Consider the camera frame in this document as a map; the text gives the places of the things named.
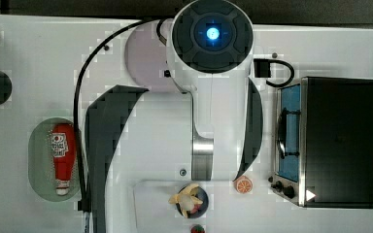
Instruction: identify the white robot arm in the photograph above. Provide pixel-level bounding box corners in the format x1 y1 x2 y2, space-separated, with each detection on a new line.
166 0 263 182

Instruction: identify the black toaster oven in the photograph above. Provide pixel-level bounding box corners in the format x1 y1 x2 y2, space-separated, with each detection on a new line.
269 77 373 209

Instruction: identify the red felt ketchup bottle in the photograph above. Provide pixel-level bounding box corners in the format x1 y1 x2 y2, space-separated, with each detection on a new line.
50 123 76 196

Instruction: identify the strawberry toy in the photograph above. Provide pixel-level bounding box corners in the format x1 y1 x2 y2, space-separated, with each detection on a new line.
190 224 205 233

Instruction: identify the orange slice toy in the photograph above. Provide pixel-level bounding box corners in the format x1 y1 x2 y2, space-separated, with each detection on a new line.
234 176 253 194

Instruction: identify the lilac round plate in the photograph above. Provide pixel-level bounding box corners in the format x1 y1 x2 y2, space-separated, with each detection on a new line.
124 20 177 92

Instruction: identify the green oval strainer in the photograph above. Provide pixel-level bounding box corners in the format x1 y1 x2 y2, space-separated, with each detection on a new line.
28 117 80 202

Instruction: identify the black connector with cable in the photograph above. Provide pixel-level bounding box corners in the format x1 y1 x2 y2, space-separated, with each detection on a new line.
254 58 296 88

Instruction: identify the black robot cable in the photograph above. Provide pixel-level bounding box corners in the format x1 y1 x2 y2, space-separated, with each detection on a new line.
73 18 163 212

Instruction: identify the dark bowl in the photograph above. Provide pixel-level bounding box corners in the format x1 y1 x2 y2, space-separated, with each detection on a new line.
175 186 209 218

